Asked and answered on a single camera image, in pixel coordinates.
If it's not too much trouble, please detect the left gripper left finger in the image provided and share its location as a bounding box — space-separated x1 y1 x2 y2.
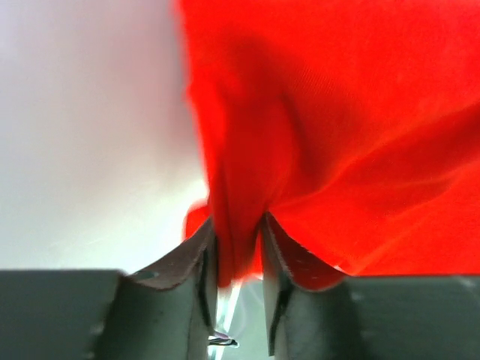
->
129 219 218 359

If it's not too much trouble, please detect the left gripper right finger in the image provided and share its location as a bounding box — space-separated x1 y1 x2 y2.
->
260 213 346 356

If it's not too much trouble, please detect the red t shirt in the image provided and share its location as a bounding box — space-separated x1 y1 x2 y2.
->
178 1 479 287

